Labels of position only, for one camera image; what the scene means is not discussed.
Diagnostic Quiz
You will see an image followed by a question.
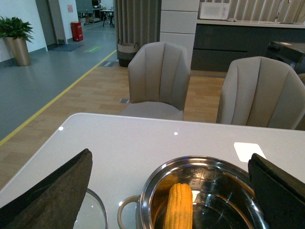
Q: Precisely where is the white microwave oven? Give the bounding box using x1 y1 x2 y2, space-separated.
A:
198 2 230 20

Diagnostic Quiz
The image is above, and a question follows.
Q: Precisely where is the beige chair right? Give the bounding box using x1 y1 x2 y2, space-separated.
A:
216 56 305 130

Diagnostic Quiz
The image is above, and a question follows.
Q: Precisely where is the grey curtain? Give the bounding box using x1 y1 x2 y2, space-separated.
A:
113 0 162 46

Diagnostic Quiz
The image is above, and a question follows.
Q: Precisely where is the beige chair left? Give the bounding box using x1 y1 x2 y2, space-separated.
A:
121 42 191 121

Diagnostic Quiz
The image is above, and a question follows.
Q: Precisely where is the red cabinet box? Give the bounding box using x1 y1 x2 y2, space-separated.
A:
71 21 83 42

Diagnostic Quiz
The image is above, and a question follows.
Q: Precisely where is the dark kitchen counter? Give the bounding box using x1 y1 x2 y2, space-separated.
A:
191 21 305 72

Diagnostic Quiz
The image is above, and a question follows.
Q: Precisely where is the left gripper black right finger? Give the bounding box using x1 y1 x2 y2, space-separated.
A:
248 153 305 229

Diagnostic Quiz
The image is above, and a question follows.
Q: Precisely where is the beige chair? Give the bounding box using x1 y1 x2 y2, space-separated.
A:
121 42 191 121
216 56 305 130

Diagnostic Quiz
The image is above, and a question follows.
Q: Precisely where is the woven laundry basket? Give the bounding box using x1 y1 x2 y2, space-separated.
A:
117 40 139 67

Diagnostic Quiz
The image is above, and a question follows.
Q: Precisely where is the black appliance box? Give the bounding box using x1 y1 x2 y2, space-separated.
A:
265 42 305 74

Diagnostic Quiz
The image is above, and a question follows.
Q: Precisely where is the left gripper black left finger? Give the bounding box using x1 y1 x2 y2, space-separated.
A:
0 149 92 229

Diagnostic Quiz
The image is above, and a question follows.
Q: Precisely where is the potted green plant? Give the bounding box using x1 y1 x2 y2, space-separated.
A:
0 16 33 66

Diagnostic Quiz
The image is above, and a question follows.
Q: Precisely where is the stainless steel pot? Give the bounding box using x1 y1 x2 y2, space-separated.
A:
117 156 269 229

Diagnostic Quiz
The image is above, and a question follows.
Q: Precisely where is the distant black desk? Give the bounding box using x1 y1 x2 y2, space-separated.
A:
100 10 115 27

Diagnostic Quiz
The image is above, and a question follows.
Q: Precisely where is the yellow corn cob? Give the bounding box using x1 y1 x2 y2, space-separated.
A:
163 183 193 229

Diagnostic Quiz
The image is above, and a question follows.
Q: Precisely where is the glass pot lid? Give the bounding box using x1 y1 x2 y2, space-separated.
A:
73 188 108 229

